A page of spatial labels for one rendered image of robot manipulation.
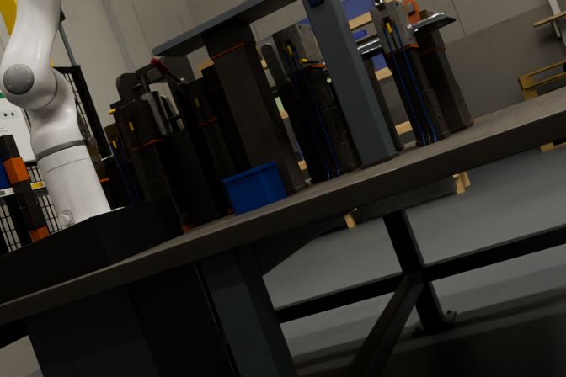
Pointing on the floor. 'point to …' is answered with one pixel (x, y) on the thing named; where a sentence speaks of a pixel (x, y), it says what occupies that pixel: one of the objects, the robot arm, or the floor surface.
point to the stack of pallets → (541, 94)
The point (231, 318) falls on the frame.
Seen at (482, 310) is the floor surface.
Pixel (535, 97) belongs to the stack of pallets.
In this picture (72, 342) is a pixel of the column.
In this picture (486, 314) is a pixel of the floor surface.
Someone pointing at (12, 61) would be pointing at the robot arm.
